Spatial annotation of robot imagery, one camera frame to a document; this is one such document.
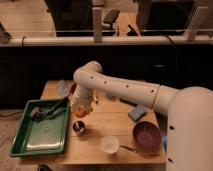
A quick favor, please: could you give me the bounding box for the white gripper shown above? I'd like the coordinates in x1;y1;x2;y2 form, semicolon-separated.
72;85;93;113

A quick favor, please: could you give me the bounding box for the yellow red apple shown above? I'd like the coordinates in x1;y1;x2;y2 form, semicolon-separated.
73;108;88;118

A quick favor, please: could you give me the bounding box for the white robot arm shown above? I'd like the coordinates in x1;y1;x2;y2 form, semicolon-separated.
73;61;213;171

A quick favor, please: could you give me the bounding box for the clear plastic cup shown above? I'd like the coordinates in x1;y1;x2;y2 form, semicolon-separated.
56;80;69;97

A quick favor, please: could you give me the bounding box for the small metal cup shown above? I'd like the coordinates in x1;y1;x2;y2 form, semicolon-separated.
72;120;86;136

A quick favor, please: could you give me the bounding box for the white plastic cup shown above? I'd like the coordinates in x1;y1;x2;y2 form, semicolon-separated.
100;136;119;155

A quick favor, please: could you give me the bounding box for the orange bowl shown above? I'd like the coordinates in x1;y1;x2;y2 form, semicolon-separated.
70;83;77;96

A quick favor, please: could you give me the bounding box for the black rectangular block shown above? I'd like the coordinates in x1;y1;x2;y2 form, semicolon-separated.
119;98;137;107

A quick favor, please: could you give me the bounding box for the wooden table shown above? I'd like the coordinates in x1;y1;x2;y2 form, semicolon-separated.
19;79;168;166

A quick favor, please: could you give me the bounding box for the green plastic tray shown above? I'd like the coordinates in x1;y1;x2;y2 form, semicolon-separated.
9;99;70;157

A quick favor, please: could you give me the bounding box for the blue sponge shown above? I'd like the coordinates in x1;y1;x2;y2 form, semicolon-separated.
128;106;146;122

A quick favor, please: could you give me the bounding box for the metal spoon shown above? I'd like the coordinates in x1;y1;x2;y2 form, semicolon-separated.
119;145;137;153

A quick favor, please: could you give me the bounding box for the purple bowl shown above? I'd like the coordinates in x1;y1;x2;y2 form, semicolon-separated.
132;121;162;152

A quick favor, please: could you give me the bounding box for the black office chair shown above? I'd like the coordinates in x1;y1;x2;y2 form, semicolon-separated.
102;9;120;36

